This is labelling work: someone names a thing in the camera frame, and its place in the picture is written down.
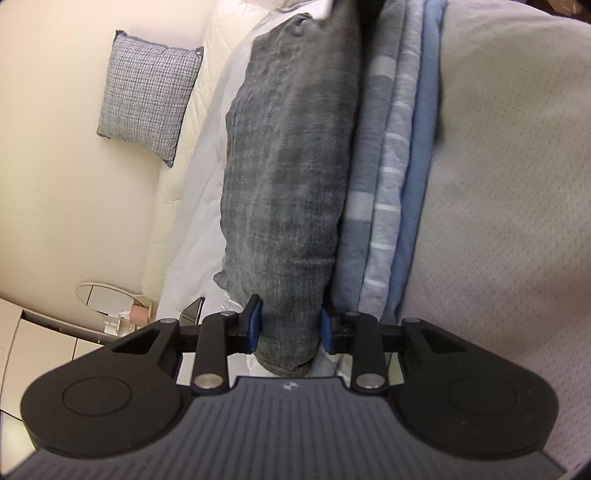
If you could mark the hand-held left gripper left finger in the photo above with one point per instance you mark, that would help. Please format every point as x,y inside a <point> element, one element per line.
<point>253,323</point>

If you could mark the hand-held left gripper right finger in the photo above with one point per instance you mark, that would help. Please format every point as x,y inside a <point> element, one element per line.
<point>325,330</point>

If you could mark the grey checked garment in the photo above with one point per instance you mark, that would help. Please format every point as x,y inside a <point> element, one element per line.
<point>286,184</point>

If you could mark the black smartphone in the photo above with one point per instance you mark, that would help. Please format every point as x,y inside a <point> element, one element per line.
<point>193,311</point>

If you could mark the pink cup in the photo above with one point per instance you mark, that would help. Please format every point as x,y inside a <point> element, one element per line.
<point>140,314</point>

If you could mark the oval mirror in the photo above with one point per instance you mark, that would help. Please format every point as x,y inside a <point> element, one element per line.
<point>101,295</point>

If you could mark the cream quilted mattress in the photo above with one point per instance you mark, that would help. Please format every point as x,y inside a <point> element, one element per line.
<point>178,184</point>

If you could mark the thin-striped grey folded garment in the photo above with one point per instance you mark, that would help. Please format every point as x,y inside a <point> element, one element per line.
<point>392,184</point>

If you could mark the block-striped grey folded garment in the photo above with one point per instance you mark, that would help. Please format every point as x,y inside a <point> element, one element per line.
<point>364,161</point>

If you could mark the blue folded garment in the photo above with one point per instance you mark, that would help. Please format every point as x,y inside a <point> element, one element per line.
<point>422,161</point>

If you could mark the white bedside cabinet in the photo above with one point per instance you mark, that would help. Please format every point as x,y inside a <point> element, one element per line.
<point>41,341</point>

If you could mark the white bed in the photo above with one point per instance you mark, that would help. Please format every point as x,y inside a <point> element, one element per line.
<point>508,207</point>

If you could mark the grey checked pillow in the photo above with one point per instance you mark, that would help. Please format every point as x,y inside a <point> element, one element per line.
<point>147,92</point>

